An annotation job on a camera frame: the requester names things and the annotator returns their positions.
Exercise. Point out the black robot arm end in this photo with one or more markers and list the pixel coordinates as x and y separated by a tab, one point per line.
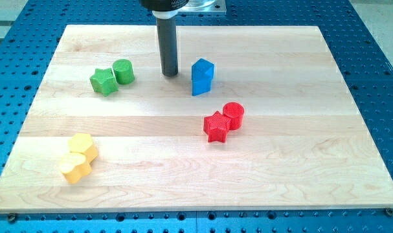
163	5

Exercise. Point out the blue triangle block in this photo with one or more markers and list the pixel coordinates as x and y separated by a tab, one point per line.
202	68

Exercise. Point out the red star block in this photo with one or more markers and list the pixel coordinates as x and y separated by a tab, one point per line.
216	127

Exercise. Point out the red cylinder block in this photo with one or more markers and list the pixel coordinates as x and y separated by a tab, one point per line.
235	112

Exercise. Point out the light wooden board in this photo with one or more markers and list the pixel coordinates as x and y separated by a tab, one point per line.
302	144

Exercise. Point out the green cylinder block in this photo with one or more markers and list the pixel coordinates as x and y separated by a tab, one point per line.
123	71

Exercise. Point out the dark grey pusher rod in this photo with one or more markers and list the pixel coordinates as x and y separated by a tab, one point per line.
167	38

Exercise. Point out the green star block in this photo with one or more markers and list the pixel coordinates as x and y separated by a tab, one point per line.
103	81

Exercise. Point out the yellow hexagon block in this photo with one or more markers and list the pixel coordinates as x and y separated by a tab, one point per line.
83	143

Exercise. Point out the yellow heart block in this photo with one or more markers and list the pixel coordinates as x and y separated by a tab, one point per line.
74	166

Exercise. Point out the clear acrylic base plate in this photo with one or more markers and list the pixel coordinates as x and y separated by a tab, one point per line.
204	7

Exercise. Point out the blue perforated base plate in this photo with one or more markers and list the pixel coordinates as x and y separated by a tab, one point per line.
29	45

